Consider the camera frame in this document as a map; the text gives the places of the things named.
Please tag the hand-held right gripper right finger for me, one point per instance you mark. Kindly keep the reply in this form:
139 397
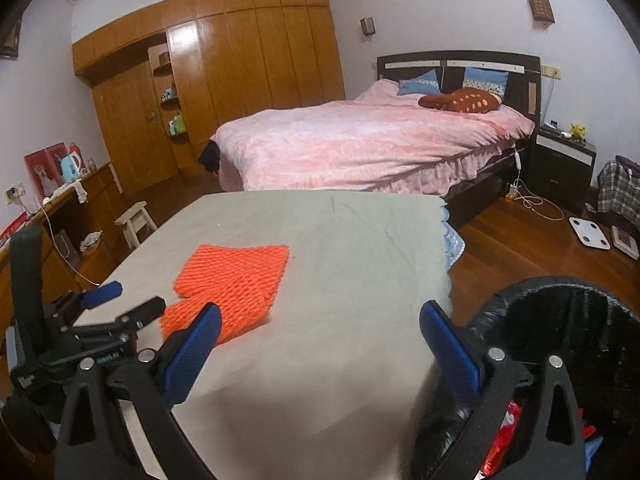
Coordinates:
450 355

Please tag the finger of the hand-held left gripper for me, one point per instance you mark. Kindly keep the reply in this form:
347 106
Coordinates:
140 310
102 292

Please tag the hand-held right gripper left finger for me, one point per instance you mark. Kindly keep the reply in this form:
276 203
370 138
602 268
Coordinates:
192 355

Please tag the orange foam fruit net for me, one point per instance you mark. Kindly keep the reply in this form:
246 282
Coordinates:
235 275
235 330

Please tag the trash bin with black bag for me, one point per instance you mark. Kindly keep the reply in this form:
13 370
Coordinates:
575 320

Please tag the white crumpled rag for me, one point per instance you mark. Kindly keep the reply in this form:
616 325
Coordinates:
90 241

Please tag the small wooden stool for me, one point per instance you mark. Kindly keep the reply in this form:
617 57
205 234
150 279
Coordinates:
132 212

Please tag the wooden dresser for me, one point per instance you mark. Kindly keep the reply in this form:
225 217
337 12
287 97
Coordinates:
95 200

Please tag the white cloth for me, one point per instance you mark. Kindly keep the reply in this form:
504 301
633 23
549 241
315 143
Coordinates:
80 191

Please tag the blue lace table cover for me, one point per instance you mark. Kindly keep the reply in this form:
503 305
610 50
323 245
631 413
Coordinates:
452 240

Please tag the light blue kettle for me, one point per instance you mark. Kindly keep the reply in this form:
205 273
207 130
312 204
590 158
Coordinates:
70 166

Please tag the red gift box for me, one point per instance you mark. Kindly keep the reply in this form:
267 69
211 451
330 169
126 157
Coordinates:
45 170

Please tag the black garment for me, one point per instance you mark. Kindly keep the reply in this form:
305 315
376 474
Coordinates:
211 157

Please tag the green shelf box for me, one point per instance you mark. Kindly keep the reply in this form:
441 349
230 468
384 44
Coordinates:
175 124

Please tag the white bathroom scale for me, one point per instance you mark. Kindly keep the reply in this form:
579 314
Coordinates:
590 232

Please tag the flat brown box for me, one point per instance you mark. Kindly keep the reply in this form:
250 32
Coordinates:
625 242

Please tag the dark nightstand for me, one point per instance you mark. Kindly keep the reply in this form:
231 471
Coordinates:
560 170

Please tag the bed with pink blanket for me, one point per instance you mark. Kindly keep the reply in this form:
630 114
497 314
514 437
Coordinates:
350 145

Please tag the plaid bag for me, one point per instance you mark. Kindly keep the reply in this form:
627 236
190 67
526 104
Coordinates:
617 190

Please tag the small desk clock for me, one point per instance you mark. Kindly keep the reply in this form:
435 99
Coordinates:
552 124

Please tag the brown dotted pillow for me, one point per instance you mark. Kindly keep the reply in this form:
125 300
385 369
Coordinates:
460 100

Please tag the yellow plush toy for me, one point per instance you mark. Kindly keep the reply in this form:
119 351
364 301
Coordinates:
577 131

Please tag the blue pillow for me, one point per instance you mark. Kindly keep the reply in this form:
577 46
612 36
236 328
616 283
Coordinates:
485 80
420 85

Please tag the wooden wardrobe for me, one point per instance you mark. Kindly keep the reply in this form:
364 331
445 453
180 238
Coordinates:
280 50

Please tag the wall socket with plug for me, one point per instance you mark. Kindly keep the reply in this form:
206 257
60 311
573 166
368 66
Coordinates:
15 194

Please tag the wall picture frame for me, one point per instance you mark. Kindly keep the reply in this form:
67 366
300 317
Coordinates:
10 40

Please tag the dark bed frame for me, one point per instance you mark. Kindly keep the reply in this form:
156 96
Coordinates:
525 67

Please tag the bedside wall socket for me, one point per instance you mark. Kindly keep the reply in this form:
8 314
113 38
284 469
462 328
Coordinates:
550 72

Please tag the brown wall lamp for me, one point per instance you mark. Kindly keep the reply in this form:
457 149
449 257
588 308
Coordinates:
541 7
367 26

